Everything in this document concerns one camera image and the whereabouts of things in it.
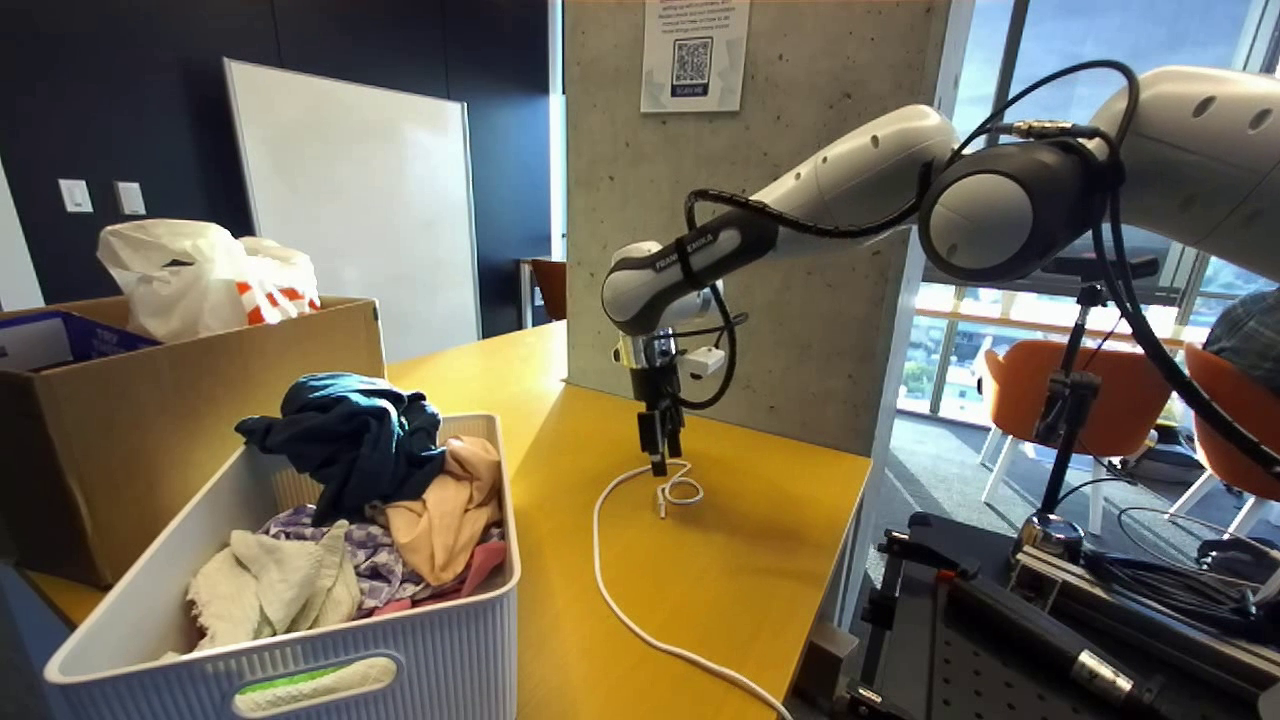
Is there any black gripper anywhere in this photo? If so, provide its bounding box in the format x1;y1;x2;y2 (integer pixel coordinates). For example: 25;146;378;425
627;355;691;481

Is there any white shoelace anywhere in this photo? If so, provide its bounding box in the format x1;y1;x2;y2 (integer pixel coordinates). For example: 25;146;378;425
589;454;799;720

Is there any peach cloth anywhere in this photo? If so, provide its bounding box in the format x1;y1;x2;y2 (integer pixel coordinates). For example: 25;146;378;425
378;433;513;591

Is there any white ribbed plastic bin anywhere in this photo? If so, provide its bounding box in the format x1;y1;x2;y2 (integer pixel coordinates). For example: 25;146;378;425
35;412;526;720

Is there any purple patterned cloth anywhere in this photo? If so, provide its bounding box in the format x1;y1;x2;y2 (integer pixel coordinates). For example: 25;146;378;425
255;499;431;618

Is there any dark blue cloth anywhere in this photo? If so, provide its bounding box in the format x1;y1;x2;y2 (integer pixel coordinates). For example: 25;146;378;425
231;373;453;528

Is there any white whiteboard panel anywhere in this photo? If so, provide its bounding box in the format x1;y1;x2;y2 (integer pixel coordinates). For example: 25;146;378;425
222;57;485;364

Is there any cream cloth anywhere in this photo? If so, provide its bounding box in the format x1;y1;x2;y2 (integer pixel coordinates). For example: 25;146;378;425
184;523;365;652

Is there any QR code paper sign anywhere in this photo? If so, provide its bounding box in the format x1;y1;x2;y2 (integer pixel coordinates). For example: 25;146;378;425
637;0;756;118

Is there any black perforated mounting board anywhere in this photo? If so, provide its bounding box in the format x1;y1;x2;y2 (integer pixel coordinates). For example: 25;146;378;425
858;510;1280;720

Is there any orange chair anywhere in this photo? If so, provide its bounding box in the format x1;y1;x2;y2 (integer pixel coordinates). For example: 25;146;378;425
981;334;1182;466
1182;341;1280;509

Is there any white plastic bag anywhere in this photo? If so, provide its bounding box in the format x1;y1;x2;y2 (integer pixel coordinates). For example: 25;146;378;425
93;214;325;342

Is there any brown cardboard box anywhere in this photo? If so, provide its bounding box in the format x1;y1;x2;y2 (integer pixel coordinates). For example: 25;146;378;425
0;292;394;591

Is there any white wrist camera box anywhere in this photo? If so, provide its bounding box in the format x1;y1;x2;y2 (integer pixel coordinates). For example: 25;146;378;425
676;341;731;392

